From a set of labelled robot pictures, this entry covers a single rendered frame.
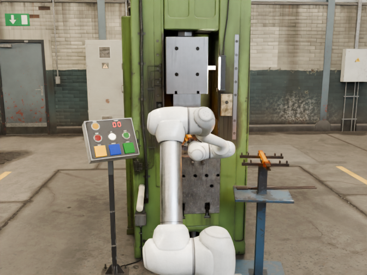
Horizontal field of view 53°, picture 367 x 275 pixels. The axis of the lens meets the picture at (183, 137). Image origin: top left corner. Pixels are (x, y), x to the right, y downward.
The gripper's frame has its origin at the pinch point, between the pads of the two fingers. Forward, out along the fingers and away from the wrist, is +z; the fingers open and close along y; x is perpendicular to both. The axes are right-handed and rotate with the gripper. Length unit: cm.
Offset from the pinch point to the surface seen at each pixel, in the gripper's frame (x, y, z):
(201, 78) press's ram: 43.8, 8.2, 10.1
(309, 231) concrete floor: -104, 121, 63
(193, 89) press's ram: 35.6, 1.9, 10.0
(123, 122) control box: 13, -48, 3
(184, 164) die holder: -18.4, -4.4, 3.5
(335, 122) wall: -87, 407, 593
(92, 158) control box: -7, -67, -19
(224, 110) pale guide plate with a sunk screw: 18.8, 27.6, 21.9
